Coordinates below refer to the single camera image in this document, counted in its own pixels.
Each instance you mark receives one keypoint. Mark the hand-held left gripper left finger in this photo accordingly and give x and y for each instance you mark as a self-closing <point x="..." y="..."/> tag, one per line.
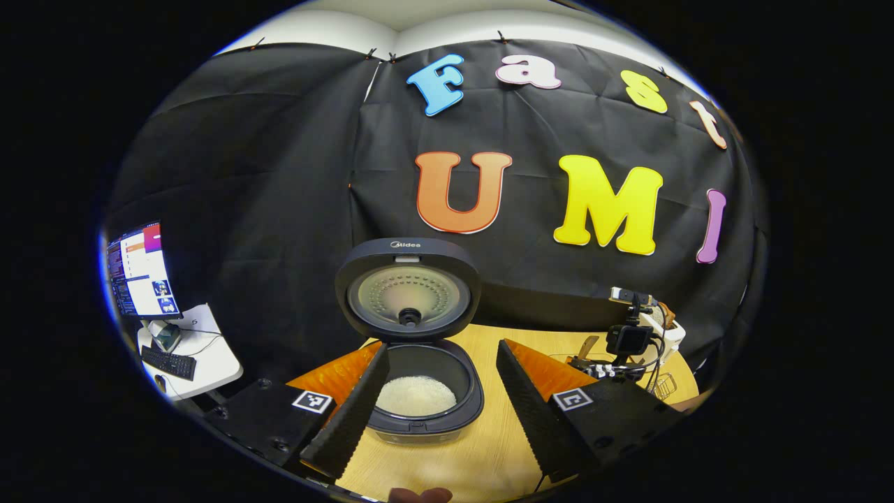
<point x="269" y="419"/>

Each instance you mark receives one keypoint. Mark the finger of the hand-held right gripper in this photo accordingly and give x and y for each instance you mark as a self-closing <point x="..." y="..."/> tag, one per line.
<point x="601" y="368"/>

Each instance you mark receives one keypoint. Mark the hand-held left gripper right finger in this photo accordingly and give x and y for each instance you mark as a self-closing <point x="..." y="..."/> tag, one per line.
<point x="621" y="416"/>

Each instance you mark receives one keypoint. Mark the white rice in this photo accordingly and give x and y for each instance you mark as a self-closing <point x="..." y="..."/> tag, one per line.
<point x="419" y="396"/>

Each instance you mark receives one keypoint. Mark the dark grey rice cooker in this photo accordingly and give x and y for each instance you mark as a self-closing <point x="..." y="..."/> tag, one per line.
<point x="408" y="258"/>

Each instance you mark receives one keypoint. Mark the white toaster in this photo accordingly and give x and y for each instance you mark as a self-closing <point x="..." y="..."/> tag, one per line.
<point x="674" y="339"/>

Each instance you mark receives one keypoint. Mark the brown toast slice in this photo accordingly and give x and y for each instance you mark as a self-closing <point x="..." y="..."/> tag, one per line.
<point x="668" y="314"/>

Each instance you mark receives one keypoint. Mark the white side table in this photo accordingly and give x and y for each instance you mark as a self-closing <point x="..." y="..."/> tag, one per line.
<point x="213" y="360"/>

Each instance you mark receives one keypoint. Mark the black keyboard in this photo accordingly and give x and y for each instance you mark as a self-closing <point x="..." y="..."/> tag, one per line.
<point x="171" y="363"/>

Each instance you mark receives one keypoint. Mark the black computer mouse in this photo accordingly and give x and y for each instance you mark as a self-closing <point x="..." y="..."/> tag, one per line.
<point x="161" y="383"/>

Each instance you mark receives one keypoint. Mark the computer monitor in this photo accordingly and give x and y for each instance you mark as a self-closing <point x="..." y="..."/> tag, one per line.
<point x="143" y="272"/>

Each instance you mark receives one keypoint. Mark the black backdrop cloth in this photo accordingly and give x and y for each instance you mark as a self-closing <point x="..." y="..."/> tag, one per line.
<point x="279" y="175"/>

